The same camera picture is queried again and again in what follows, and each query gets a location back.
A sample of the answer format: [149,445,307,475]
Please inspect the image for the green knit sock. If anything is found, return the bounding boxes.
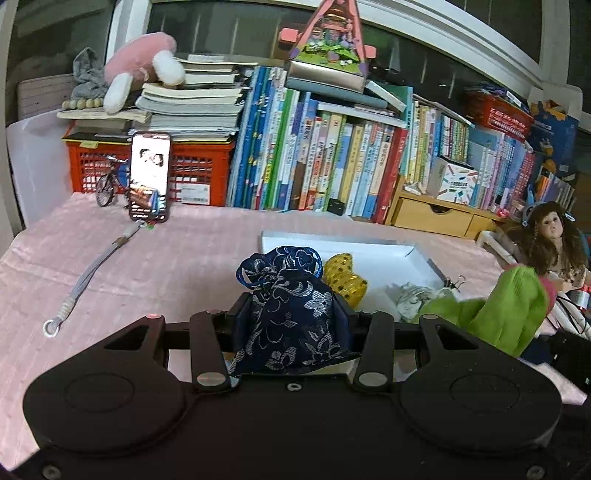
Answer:
[418,265,559,358]

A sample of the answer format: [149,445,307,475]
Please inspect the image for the triangular toy house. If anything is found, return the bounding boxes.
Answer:
[279,0,377,77]

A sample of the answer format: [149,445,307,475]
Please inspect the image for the red plastic crate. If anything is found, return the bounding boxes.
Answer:
[65,134,236,206]

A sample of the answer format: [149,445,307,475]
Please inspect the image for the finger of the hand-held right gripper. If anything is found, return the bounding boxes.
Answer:
[519,337,555,368]

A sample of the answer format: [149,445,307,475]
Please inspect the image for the flat grey book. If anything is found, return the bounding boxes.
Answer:
[286,78,414,116]

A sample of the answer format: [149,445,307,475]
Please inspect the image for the white shallow box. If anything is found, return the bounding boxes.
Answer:
[261,230,446,298]

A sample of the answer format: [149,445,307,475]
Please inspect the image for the pink tablecloth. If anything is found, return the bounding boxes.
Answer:
[0,191,591,462]

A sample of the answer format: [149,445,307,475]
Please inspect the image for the dark blue floral pouch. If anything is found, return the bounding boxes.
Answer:
[228,246,361,376]

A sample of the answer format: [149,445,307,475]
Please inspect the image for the stack of flat books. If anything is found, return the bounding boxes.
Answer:
[62,53,259,139]

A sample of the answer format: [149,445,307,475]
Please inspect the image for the grey patterned cloth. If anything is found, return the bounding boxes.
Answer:
[385,282,458,324]

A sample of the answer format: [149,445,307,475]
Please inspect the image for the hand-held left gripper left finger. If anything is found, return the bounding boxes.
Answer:
[104,293,253,394]

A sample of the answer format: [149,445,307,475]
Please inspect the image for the miniature black bicycle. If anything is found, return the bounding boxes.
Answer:
[95,154,132,208]

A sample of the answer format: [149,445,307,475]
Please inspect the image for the white plastic bin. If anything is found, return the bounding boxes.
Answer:
[6,113,75,227]

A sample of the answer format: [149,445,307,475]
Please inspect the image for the white box with colourful print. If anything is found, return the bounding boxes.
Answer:
[427,156,481,206]

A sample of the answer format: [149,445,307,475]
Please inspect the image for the blue cardboard box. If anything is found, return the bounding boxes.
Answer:
[526,99,580,178]

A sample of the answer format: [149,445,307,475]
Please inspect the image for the red plastic basket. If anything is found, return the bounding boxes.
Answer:
[464,88,536,141]

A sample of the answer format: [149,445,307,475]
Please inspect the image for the yellow sequin plush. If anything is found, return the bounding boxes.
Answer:
[322,252,369,309]

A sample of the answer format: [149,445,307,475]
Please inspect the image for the pink plush rabbit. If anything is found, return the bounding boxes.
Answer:
[102,32,186,114]

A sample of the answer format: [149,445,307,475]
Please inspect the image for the metallic flat box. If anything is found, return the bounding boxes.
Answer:
[284,60,370,93]

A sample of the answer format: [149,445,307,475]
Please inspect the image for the wooden bead string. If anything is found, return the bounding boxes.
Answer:
[59,97,109,112]

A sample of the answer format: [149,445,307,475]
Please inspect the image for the wooden drawer organizer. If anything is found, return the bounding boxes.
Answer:
[385,173,504,241]

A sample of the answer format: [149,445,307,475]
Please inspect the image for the row of upright books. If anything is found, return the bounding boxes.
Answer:
[226,65,578,224]

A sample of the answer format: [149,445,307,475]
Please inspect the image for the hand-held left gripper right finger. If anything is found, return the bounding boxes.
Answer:
[332,295,484,394]

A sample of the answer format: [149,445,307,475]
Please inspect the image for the white grid board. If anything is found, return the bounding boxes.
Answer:
[17,76,77,118]

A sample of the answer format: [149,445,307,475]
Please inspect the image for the brown haired doll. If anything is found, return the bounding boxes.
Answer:
[505,200,591,296]

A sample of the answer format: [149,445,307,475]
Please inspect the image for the grey lanyard strap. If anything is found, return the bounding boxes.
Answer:
[43,222,144,337]

